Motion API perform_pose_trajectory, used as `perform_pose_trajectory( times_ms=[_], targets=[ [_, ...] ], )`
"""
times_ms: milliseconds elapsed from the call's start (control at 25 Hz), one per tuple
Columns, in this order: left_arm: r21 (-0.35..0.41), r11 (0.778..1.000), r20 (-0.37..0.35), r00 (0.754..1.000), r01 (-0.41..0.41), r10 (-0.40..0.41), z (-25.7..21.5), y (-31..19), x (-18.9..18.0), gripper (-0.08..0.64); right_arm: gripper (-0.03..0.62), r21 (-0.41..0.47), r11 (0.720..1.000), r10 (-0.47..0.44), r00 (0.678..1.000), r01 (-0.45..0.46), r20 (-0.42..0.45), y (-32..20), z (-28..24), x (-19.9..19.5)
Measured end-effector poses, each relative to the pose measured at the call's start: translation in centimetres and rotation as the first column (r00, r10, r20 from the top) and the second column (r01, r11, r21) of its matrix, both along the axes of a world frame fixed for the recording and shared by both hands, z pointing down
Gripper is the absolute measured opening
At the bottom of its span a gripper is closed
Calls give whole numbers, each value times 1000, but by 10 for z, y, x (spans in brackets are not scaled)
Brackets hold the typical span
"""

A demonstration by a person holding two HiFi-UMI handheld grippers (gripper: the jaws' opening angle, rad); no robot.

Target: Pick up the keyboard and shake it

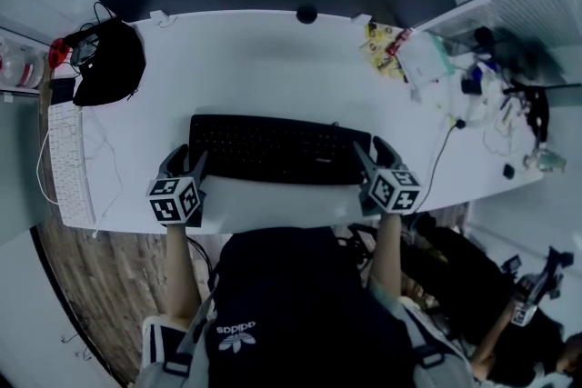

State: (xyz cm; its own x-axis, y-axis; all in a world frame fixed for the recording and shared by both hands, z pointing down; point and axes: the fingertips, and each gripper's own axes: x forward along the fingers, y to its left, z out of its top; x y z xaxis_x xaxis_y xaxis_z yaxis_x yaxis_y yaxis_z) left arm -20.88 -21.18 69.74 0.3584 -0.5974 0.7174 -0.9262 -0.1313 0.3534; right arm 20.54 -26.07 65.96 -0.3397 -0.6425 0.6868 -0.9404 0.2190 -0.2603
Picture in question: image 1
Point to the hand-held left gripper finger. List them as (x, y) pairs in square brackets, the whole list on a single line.
[(175, 159), (199, 168)]

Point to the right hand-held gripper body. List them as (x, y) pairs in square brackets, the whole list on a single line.
[(393, 191)]

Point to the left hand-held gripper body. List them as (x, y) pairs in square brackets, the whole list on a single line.
[(175, 200)]

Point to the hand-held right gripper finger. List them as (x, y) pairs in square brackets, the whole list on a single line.
[(366, 163), (386, 154)]

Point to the black keyboard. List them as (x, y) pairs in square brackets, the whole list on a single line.
[(273, 147)]

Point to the person's left forearm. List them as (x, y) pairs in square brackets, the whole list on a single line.
[(182, 272)]

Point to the another person's forearm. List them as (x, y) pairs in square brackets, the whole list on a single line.
[(493, 338)]

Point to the person's right forearm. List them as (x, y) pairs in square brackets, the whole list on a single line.
[(387, 254)]

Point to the white keyboard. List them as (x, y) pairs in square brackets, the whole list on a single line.
[(69, 163)]

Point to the white plastic bag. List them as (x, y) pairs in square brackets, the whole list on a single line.
[(423, 59)]

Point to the yellow snack packets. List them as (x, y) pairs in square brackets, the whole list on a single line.
[(379, 52)]

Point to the black office chair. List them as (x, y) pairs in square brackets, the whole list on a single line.
[(454, 277)]

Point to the black fabric bag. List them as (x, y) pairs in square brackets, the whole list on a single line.
[(109, 68)]

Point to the small black box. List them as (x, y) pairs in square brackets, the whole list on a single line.
[(62, 91)]

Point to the white partition clip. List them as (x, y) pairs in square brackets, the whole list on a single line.
[(159, 17), (362, 18)]

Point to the person's black front backpack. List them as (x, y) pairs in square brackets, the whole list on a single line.
[(300, 304)]

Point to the red tape roll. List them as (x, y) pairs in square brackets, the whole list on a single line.
[(59, 52)]

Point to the black jacket on desk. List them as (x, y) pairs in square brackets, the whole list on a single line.
[(536, 104)]

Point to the black round desk grommet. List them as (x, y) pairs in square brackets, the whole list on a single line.
[(307, 13)]

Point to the clear plastic jug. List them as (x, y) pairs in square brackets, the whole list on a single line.
[(20, 66)]

